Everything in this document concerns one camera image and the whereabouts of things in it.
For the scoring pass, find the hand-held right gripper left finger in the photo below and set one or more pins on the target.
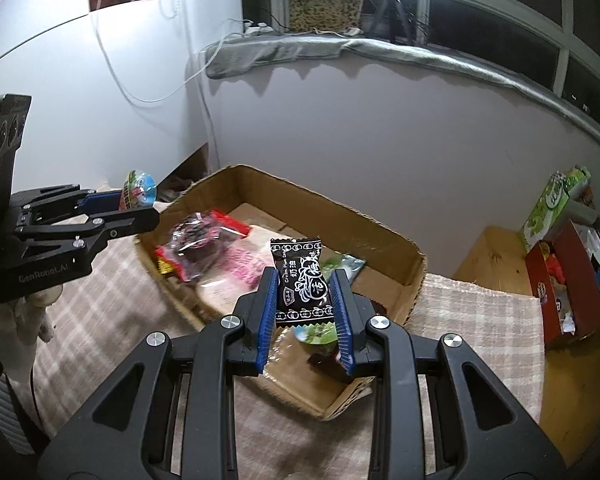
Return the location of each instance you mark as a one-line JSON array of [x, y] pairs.
[[266, 320]]

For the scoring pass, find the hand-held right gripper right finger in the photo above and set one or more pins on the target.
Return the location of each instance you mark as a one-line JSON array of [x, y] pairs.
[[341, 320]]

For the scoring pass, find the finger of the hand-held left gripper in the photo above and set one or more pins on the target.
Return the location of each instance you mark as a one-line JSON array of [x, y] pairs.
[[130, 222], [102, 201]]

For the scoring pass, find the orange jelly cup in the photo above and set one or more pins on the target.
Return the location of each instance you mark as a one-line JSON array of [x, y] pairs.
[[139, 190]]

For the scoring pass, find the black candy packet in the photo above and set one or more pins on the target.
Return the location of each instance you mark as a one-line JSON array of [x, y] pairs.
[[302, 280]]

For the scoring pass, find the small green candy packet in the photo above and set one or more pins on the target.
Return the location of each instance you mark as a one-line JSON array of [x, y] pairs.
[[350, 264]]

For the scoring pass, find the pink bread packet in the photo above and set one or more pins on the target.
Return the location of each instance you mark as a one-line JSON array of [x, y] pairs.
[[230, 270]]

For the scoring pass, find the brown cake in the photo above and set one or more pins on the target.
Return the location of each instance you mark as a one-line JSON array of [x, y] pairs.
[[195, 240]]

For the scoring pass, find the person's left forearm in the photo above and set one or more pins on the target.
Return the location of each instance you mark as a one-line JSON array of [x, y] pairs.
[[20, 340]]

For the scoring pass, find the white wardrobe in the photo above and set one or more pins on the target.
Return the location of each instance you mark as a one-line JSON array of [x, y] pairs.
[[80, 110]]

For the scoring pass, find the pink plaid blanket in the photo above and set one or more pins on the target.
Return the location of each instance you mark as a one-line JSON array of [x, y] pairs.
[[460, 305]]

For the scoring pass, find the red cardboard box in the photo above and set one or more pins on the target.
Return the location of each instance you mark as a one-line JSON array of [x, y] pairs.
[[540, 280]]

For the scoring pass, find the grey windowsill cloth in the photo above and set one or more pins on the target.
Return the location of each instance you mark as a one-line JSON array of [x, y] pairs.
[[280, 52]]

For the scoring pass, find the grey ribbed cloth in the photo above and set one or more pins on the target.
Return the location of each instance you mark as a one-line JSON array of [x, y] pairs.
[[7, 415]]

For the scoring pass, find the white power strip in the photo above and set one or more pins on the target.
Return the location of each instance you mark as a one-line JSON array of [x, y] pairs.
[[255, 30]]

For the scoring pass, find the green paper bag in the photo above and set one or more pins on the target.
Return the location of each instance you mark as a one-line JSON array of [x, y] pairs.
[[550, 210]]

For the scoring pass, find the small white charger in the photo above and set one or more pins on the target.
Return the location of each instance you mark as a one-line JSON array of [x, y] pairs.
[[352, 31]]

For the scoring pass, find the leopard print cushion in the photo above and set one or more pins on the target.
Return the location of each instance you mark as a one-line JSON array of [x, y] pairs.
[[325, 5]]

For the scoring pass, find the white framed window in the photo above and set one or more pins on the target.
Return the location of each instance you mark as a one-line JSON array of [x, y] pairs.
[[566, 35]]

